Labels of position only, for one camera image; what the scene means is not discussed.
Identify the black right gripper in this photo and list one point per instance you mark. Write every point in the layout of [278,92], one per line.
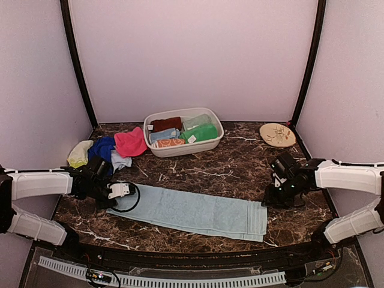
[271,200]

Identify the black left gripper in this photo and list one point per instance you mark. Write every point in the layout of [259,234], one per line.
[106,204]

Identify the large light blue towel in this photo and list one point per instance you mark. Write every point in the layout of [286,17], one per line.
[195,213]

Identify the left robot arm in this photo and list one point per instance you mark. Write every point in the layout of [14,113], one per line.
[19,184]

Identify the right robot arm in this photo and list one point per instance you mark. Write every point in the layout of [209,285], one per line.
[366,178]

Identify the yellow lemon print cloth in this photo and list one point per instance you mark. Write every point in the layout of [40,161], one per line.
[79,155]

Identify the small pale blue cloth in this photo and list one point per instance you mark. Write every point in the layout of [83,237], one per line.
[118,162]

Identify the dark blue towel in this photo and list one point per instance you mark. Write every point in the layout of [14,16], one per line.
[101,152]

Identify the pink towel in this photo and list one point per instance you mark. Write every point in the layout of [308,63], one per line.
[130,144]

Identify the rolled orange patterned towel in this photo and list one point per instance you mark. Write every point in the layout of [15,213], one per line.
[165,143]

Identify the rolled light blue towel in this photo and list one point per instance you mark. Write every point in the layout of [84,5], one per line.
[171,133]

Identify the rolled maroon towel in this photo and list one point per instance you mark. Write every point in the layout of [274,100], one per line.
[164,124]

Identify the rolled pale green towel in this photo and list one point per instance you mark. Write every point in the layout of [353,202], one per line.
[196,121]

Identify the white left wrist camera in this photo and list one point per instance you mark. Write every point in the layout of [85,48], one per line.
[120,189]

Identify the black front table rail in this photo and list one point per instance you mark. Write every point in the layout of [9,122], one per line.
[136,244]

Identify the white slotted cable duct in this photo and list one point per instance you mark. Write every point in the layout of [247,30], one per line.
[143,277]

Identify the black left frame post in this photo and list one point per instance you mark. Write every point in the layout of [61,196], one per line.
[71,42]

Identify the black frame post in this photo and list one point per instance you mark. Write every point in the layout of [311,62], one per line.
[71,42]
[312,55]

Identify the black right frame post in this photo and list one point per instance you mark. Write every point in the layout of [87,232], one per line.
[312,55]

